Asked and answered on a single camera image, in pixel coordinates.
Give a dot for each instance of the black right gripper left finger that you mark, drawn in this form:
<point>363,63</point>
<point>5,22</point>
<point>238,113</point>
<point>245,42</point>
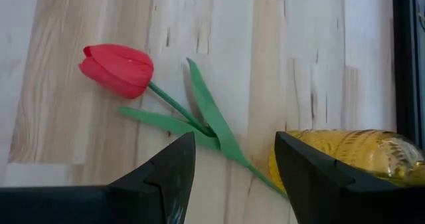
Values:
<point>99,204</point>

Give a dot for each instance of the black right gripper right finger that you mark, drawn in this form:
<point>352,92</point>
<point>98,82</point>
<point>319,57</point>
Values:
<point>332,197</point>

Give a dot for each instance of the amber yellow glass vase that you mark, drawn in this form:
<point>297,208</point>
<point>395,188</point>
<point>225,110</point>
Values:
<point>365,151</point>

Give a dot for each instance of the red artificial tulip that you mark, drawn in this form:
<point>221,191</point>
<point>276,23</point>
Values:
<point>116,69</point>

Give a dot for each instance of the black table edge frame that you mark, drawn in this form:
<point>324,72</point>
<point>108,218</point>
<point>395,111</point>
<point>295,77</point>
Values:
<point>403,51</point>

